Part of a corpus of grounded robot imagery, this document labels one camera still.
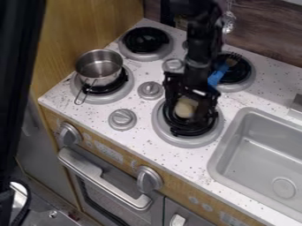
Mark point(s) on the toy sink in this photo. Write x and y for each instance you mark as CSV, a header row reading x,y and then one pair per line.
x,y
259,159

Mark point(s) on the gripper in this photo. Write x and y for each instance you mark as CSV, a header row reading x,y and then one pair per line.
x,y
192,81

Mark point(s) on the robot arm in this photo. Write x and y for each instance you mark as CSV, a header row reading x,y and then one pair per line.
x,y
201,35

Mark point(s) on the blue dish brush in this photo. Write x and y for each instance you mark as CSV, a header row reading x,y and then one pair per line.
x,y
217,76

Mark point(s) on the silver pot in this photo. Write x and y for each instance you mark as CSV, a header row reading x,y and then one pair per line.
x,y
99,69

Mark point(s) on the white toy egg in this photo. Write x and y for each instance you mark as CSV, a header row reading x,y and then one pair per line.
x,y
184,108

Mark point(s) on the toy stove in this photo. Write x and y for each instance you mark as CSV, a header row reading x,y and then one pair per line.
x,y
143,91

